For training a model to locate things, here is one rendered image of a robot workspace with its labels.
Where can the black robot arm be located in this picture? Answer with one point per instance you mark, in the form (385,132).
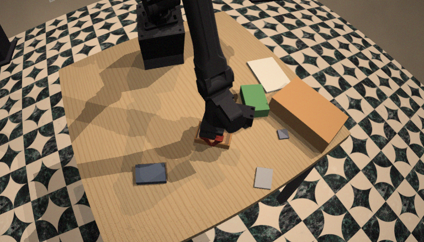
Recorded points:
(214,76)

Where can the orange rectangular box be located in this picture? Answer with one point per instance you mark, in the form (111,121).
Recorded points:
(307,112)

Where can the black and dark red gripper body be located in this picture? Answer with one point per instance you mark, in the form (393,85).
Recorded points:
(207,130)

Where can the wooden ball-in-hole puzzle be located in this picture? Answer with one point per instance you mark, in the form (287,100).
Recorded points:
(224,144)

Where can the green rectangular block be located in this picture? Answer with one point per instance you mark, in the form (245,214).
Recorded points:
(253,95)

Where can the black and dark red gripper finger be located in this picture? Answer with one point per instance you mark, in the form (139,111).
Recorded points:
(218,139)

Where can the cream flat rectangular board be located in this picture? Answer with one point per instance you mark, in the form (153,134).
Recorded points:
(269,74)

